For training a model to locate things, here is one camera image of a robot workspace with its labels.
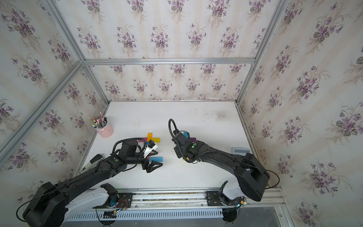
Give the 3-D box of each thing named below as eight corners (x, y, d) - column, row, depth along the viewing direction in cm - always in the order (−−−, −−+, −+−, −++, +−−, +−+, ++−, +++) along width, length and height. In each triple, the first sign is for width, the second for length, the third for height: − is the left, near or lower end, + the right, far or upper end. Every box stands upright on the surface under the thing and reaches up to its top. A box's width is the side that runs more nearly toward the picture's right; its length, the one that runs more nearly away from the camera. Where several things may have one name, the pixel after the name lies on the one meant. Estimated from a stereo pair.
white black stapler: (82, 174, 84) (77, 171, 80) (103, 156, 91) (99, 153, 87) (84, 177, 83) (79, 174, 79) (105, 159, 90) (101, 155, 86)
